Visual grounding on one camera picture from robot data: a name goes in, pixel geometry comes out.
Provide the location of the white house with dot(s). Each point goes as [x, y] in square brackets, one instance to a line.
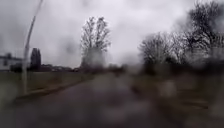
[6, 63]

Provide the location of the pale pole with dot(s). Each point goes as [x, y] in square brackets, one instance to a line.
[26, 56]

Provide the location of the grey asphalt road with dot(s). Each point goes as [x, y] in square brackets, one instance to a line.
[100, 106]

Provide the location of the group of bare trees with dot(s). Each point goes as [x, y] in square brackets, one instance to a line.
[160, 50]

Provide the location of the brownish grass field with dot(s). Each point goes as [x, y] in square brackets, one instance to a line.
[193, 96]

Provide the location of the brownish grass verge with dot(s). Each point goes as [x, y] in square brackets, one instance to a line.
[50, 80]

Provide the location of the dark conifer tree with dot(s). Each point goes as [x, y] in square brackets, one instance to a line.
[35, 60]

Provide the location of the tall bare tree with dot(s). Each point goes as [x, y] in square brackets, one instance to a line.
[95, 36]

